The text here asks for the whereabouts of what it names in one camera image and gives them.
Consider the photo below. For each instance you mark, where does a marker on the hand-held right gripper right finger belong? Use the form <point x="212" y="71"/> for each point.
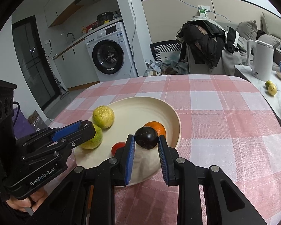
<point x="162" y="161"/>

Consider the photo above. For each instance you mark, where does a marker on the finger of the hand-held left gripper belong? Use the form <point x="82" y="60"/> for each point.
<point x="65" y="131"/>
<point x="79" y="138"/>

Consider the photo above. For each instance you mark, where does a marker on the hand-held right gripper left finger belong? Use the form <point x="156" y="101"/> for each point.
<point x="130" y="159"/>

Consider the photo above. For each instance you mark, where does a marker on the yellow-green passion fruit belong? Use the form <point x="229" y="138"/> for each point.
<point x="103" y="117"/>
<point x="94" y="143"/>

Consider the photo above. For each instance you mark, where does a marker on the red tomato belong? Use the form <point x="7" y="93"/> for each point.
<point x="117" y="147"/>

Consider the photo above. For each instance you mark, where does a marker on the dark purple plum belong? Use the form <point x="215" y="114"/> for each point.
<point x="145" y="137"/>

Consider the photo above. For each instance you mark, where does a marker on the orange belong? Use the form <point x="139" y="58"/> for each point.
<point x="157" y="127"/>

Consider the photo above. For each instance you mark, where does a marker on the cream round plate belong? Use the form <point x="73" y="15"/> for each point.
<point x="135" y="112"/>

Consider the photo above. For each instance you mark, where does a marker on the person's left hand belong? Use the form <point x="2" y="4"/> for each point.
<point x="21" y="205"/>

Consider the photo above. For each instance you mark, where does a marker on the purple bag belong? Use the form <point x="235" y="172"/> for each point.
<point x="21" y="126"/>

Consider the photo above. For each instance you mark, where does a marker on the patterned bag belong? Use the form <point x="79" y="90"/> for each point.
<point x="34" y="119"/>

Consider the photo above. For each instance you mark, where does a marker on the mop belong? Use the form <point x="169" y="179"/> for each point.
<point x="62" y="90"/>

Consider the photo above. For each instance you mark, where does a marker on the white base cabinets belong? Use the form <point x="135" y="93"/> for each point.
<point x="75" y="68"/>

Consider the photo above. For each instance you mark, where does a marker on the pink checked tablecloth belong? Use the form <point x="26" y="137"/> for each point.
<point x="213" y="121"/>

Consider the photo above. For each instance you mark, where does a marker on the dark glass door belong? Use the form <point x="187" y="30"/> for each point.
<point x="32" y="61"/>

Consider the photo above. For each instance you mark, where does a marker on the white washing machine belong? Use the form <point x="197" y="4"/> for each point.
<point x="107" y="54"/>

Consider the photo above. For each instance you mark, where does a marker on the kitchen faucet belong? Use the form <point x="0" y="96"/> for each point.
<point x="71" y="36"/>

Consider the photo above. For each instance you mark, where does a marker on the white plastic bag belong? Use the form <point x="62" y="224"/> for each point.
<point x="152" y="66"/>

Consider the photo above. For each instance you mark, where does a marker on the yellow bottle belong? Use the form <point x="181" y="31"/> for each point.
<point x="84" y="29"/>

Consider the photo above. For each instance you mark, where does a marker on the red container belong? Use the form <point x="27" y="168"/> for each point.
<point x="92" y="26"/>

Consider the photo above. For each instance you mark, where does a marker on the black patterned basket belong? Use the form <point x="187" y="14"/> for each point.
<point x="165" y="49"/>

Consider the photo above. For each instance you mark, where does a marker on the grey draped cloth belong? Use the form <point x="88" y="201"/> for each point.
<point x="229" y="61"/>

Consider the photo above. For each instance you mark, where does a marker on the black rice cooker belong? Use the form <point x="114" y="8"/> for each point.
<point x="105" y="16"/>

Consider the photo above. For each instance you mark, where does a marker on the marble side table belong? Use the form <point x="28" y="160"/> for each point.
<point x="271" y="105"/>

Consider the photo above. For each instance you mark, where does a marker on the black jacket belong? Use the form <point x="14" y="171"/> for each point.
<point x="201" y="42"/>

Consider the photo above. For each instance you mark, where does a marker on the small yellow-green fruit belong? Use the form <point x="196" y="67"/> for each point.
<point x="268" y="83"/>
<point x="272" y="90"/>

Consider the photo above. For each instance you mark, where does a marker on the white electric kettle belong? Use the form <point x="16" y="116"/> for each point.
<point x="261" y="61"/>

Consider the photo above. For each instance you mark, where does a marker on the grey cushion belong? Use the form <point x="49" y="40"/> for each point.
<point x="269" y="41"/>
<point x="247" y="30"/>

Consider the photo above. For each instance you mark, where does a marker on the grey sofa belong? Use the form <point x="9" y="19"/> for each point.
<point x="271" y="28"/>

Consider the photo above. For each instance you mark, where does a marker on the white wall cabinets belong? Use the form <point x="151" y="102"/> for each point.
<point x="65" y="7"/>

